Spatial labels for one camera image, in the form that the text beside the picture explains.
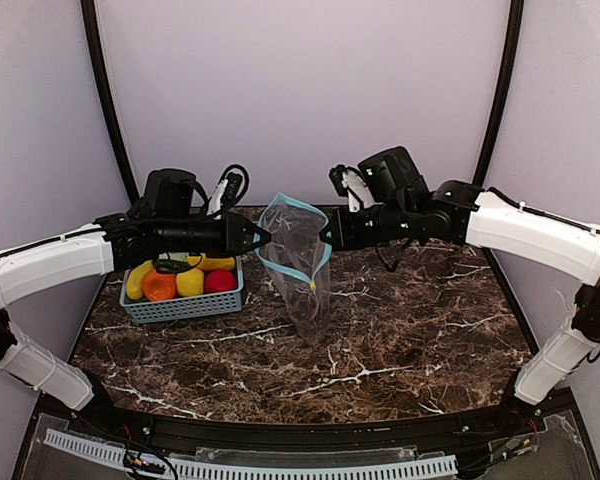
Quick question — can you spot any orange fruit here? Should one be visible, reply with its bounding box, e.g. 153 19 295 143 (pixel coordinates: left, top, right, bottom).
142 270 177 302

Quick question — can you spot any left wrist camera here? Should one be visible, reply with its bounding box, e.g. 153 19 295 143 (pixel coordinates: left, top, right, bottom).
206 164 250 218

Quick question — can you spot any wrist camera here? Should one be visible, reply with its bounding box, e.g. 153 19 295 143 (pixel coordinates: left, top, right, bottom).
206 164 250 218
329 164 375 213

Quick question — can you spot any red apple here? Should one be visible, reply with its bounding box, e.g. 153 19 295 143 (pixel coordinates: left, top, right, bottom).
204 270 238 294

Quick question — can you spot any light blue plastic basket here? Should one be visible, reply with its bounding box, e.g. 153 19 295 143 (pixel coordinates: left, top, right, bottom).
119 257 244 325

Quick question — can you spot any black front rail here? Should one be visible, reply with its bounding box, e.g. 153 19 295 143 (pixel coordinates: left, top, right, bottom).
69 389 573 453

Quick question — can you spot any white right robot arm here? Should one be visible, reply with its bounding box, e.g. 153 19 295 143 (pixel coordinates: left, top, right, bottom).
320 146 600 405

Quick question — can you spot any clear zip top bag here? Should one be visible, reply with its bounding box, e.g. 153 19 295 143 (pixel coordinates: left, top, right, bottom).
256 193 332 344

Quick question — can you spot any yellow pear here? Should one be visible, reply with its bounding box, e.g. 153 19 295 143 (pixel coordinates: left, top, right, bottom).
126 261 154 301

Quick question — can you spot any yellow lemon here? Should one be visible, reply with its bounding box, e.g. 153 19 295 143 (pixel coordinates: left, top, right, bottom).
176 268 205 297

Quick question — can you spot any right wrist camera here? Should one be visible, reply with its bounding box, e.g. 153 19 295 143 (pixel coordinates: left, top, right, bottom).
329 164 375 213

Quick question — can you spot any green cucumber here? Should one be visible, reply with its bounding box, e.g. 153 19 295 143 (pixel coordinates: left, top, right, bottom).
152 259 192 274

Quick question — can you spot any yellow mango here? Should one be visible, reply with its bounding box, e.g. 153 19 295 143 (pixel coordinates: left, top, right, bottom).
186 254 236 272

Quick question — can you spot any light blue cable duct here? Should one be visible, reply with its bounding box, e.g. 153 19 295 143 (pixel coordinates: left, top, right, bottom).
43 428 458 479

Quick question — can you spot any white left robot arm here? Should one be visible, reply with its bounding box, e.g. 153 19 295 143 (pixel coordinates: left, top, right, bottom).
0 164 271 411

